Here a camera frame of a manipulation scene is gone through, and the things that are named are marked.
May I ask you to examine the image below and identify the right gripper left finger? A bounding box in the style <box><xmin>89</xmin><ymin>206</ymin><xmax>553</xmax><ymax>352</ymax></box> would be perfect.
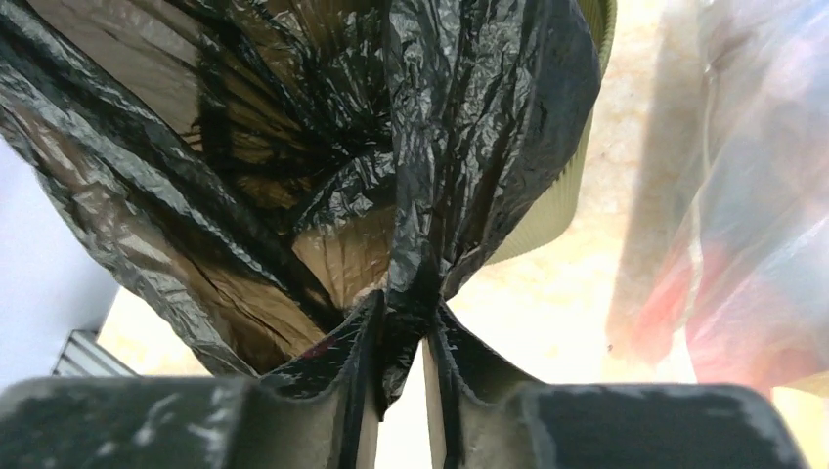
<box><xmin>1</xmin><ymin>291</ymin><xmax>383</xmax><ymax>468</ymax></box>

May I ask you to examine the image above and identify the green mesh trash bin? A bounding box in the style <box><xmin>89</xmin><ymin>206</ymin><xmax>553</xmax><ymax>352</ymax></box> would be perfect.
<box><xmin>486</xmin><ymin>0</ymin><xmax>618</xmax><ymax>265</ymax></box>

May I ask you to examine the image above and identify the black trash bag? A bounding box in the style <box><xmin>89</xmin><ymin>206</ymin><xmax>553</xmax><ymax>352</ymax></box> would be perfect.
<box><xmin>1</xmin><ymin>1</ymin><xmax>611</xmax><ymax>405</ymax></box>

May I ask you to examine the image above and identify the clear trash bag with waste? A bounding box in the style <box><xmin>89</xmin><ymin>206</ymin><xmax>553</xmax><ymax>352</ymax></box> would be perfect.
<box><xmin>613</xmin><ymin>1</ymin><xmax>828</xmax><ymax>394</ymax></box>

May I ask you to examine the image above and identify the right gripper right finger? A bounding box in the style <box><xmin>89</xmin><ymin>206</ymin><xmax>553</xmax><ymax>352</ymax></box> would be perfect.
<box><xmin>423</xmin><ymin>305</ymin><xmax>807</xmax><ymax>469</ymax></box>

